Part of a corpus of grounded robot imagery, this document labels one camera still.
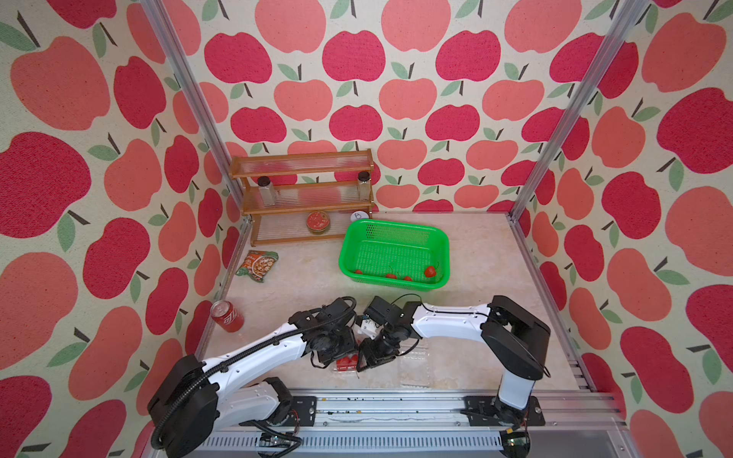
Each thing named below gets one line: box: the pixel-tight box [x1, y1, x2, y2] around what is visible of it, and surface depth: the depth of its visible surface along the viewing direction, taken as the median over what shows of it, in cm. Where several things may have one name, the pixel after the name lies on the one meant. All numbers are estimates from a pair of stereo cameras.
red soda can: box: [209, 299, 245, 334], surface depth 84 cm
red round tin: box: [305, 209, 331, 235], surface depth 117 cm
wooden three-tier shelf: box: [229, 148, 376, 248], surface depth 116 cm
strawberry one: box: [335, 355, 352, 372], surface depth 82 cm
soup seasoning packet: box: [234, 249, 280, 283], surface depth 105 cm
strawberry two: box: [347, 353, 358, 371], surface depth 82 cm
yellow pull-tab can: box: [350, 209, 370, 222], surface depth 114 cm
